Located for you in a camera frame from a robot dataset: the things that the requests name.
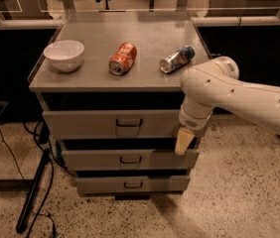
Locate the grey metal drawer cabinet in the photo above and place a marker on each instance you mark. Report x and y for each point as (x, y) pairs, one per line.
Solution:
(143, 87)

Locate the grey top drawer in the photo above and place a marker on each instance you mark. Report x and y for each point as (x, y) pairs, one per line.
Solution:
(112, 124)

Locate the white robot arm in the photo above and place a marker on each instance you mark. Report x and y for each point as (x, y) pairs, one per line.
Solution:
(215, 83)

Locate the grey drawer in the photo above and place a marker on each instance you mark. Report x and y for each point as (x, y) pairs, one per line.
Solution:
(117, 160)
(112, 124)
(114, 185)

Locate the blue silver soda can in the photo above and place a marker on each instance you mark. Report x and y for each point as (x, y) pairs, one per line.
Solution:
(177, 59)

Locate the grey middle drawer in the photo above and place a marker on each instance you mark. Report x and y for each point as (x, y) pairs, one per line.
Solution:
(117, 160)

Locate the white ceramic bowl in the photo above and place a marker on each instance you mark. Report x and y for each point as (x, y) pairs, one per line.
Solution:
(64, 55)

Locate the black table leg base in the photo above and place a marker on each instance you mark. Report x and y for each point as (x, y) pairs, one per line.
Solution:
(32, 193)

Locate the grey bottom drawer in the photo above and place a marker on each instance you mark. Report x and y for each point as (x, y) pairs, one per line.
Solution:
(114, 185)

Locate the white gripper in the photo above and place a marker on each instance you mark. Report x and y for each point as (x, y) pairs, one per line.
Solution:
(193, 122)

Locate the orange soda can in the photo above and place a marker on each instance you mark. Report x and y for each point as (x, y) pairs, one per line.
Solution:
(123, 59)

